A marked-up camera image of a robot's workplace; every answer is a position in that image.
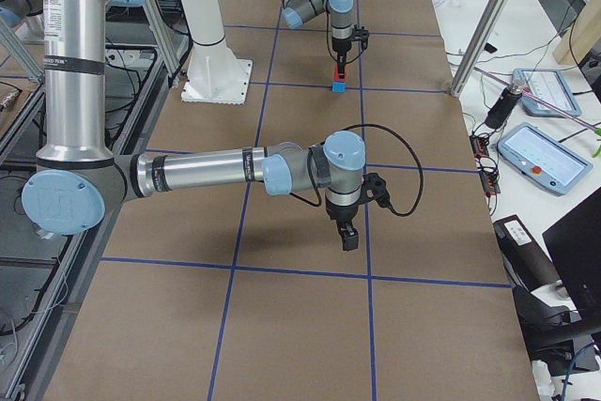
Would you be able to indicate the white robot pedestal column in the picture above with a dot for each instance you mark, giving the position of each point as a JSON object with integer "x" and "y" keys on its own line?
{"x": 214, "y": 74}

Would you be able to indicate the far teach pendant tablet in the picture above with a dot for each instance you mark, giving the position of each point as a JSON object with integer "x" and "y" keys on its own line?
{"x": 548, "y": 85}

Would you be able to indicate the black box with label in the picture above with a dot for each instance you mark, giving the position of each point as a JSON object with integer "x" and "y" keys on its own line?
{"x": 526, "y": 257}

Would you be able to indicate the blue wooden block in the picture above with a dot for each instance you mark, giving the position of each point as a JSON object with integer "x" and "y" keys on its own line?
{"x": 338, "y": 87}

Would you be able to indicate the orange circuit board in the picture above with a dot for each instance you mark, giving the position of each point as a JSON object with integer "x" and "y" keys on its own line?
{"x": 486, "y": 166}

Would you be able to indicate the near teach pendant tablet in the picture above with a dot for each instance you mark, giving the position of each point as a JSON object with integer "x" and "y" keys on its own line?
{"x": 543, "y": 160}

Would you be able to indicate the teach pendant tablet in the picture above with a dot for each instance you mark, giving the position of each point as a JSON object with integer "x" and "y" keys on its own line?
{"x": 548, "y": 85}
{"x": 543, "y": 160}

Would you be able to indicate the black monitor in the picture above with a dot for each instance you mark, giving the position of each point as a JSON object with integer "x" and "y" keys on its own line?
{"x": 573, "y": 243}

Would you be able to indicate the red wooden block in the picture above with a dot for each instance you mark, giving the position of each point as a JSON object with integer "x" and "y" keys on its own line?
{"x": 339, "y": 77}

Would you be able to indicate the black cylinder device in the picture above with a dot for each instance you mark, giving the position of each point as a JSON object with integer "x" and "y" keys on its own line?
{"x": 503, "y": 107}

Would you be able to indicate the aluminium frame post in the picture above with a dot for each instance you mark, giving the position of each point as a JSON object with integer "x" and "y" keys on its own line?
{"x": 483, "y": 30}

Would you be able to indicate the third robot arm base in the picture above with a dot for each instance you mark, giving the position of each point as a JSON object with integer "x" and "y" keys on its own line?
{"x": 25, "y": 18}

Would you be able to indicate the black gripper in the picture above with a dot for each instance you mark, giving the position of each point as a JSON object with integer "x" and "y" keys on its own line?
{"x": 341, "y": 212}
{"x": 339, "y": 46}

